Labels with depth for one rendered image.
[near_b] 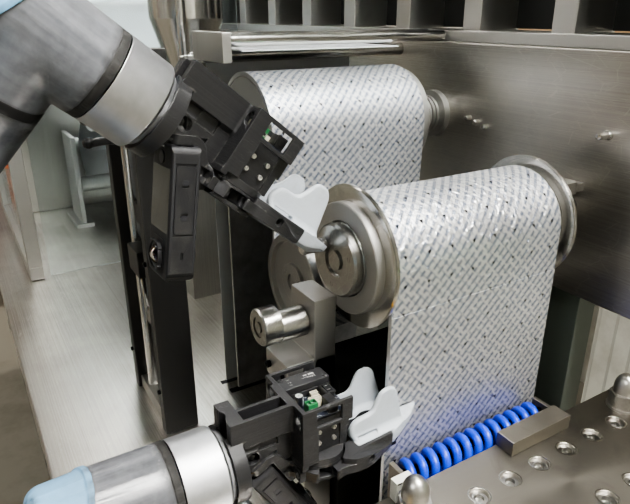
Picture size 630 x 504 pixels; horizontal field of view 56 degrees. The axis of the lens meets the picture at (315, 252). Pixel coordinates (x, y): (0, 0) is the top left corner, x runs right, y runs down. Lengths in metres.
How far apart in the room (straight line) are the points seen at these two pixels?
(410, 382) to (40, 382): 0.69
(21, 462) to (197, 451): 1.97
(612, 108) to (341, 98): 0.32
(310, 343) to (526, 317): 0.25
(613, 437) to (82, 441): 0.71
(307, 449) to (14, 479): 1.93
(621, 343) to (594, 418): 1.62
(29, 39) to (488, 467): 0.58
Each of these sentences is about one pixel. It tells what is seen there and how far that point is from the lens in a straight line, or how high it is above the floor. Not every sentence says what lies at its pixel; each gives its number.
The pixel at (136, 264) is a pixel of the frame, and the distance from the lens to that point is 0.87.
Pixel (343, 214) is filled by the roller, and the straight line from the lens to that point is 0.58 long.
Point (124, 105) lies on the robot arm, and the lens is 0.45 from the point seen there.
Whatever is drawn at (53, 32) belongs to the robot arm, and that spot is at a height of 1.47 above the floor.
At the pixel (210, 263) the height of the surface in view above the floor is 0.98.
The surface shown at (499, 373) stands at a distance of 0.74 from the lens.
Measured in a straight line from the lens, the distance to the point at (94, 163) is 1.49.
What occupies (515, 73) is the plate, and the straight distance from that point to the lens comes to 0.85.
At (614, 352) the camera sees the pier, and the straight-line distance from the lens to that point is 2.45.
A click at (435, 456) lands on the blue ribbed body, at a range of 0.68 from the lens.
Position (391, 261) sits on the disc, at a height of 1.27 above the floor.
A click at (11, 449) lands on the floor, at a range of 2.55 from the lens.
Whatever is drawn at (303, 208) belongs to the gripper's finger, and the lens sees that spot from 0.54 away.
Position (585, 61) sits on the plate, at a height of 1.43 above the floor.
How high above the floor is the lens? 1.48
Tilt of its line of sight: 22 degrees down
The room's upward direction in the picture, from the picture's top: straight up
